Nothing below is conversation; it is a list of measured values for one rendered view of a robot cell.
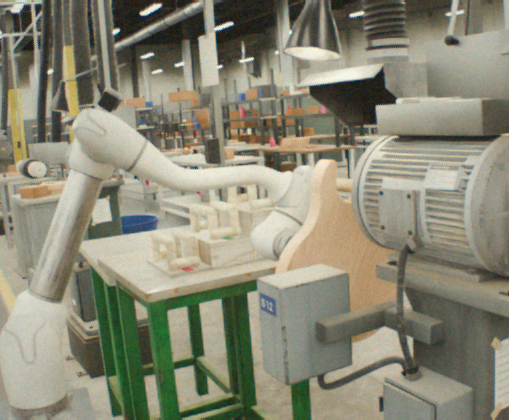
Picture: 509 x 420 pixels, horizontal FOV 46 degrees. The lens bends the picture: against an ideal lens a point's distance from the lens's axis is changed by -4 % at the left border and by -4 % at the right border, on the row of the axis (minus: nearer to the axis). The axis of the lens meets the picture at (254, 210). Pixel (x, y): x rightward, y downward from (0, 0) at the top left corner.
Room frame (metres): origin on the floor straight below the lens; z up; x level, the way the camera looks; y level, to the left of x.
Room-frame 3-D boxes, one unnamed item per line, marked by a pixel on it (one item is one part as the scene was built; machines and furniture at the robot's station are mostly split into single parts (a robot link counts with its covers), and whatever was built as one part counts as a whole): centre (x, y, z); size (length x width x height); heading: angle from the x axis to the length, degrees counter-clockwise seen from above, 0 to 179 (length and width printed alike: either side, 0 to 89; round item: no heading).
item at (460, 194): (1.16, -0.39, 1.25); 0.41 x 0.27 x 0.26; 28
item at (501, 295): (1.10, -0.43, 1.11); 0.36 x 0.24 x 0.04; 28
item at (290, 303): (1.13, -0.14, 0.99); 0.24 x 0.21 x 0.26; 28
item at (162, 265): (2.11, 0.28, 0.94); 0.27 x 0.15 x 0.01; 28
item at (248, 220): (2.24, 0.01, 1.02); 0.27 x 0.15 x 0.17; 28
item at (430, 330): (1.11, -0.29, 1.02); 0.13 x 0.04 x 0.04; 28
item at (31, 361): (1.48, 0.61, 0.87); 0.18 x 0.16 x 0.22; 20
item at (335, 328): (1.15, -0.19, 1.02); 0.19 x 0.04 x 0.04; 118
